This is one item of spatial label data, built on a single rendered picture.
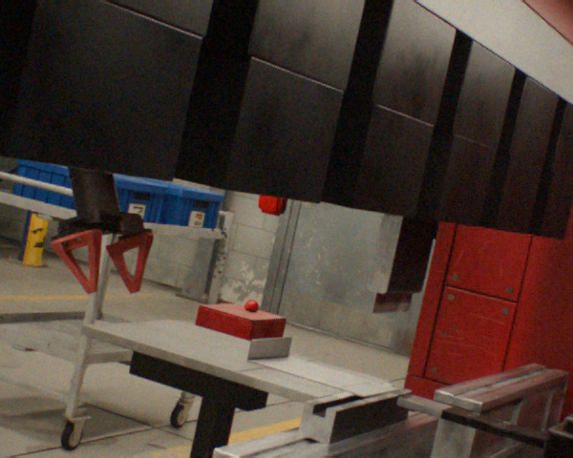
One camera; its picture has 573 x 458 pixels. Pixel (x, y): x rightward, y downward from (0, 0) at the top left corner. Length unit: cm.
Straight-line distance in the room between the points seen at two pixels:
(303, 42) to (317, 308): 820
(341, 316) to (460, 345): 687
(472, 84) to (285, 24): 39
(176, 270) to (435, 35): 864
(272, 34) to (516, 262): 130
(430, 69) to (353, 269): 785
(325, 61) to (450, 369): 127
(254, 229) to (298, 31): 849
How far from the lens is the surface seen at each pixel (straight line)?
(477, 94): 111
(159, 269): 965
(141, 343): 114
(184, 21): 63
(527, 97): 127
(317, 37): 77
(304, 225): 899
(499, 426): 109
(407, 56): 92
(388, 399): 113
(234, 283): 929
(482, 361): 199
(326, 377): 115
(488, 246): 198
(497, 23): 112
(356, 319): 880
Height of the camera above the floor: 120
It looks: 3 degrees down
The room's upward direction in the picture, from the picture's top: 12 degrees clockwise
